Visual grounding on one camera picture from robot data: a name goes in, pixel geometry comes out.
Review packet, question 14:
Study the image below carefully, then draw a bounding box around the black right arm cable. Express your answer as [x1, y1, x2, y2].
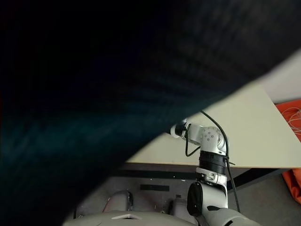
[184, 110, 241, 212]

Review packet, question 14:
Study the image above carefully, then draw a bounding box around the orange bag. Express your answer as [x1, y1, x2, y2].
[274, 100, 301, 205]

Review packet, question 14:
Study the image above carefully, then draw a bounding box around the thin white cord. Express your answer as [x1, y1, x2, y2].
[281, 107, 301, 137]

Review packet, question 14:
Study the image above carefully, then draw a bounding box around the grey rounded shape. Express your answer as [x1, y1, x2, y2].
[103, 190, 134, 215]

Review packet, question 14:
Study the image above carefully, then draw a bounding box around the light grey robot torso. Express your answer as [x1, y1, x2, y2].
[62, 210, 200, 226]

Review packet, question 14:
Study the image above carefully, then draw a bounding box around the black rectangular strip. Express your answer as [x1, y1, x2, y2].
[140, 185, 170, 192]

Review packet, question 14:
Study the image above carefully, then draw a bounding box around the dark table frame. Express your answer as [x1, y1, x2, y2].
[115, 162, 294, 189]

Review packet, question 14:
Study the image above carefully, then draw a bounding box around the dark blue ribbed fabric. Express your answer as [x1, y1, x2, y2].
[0, 0, 301, 226]

